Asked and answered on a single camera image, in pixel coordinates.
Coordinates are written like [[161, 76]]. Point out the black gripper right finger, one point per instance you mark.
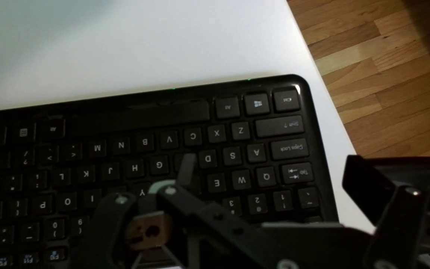
[[394, 218]]

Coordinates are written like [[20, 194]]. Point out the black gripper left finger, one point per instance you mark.
[[200, 228]]

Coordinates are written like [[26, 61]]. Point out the black computer keyboard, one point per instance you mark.
[[126, 149]]

